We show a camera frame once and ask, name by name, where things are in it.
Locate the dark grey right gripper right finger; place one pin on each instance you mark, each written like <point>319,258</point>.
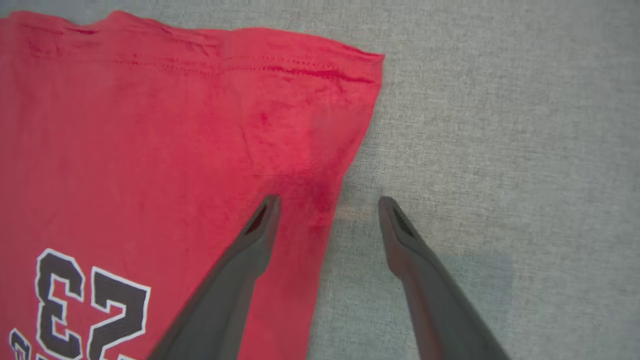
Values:
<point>440,310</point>

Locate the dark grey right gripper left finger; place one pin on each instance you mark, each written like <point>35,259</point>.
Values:
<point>225,300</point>

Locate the red and white jersey shirt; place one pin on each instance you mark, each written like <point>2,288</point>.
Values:
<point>150,150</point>

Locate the grey upholstered sofa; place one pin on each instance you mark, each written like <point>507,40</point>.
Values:
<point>500,150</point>

